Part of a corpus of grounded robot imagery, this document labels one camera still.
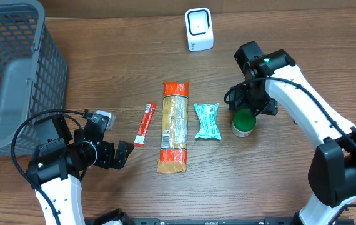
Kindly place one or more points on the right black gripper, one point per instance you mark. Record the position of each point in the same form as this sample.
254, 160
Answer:
270, 104

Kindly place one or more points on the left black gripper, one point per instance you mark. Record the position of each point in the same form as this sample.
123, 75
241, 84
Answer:
105, 154

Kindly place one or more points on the red stick sachet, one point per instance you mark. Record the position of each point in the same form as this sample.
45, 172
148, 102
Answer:
145, 123

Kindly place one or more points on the green lid jar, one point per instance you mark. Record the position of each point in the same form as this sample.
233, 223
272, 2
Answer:
243, 123

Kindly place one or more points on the teal tissue packet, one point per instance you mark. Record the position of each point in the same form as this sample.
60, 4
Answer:
207, 115

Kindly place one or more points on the red snack package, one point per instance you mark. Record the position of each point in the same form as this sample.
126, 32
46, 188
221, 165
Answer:
173, 150

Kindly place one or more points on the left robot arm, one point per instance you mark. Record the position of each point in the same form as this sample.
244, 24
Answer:
61, 160

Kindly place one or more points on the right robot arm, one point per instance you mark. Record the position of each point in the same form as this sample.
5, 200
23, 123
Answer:
275, 78

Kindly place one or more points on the white barcode scanner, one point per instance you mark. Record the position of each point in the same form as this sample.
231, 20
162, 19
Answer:
199, 29

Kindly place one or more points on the grey plastic mesh basket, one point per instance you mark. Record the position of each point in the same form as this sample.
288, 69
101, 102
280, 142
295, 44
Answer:
33, 71

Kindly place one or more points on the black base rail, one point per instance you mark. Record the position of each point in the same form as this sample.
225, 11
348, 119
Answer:
215, 222

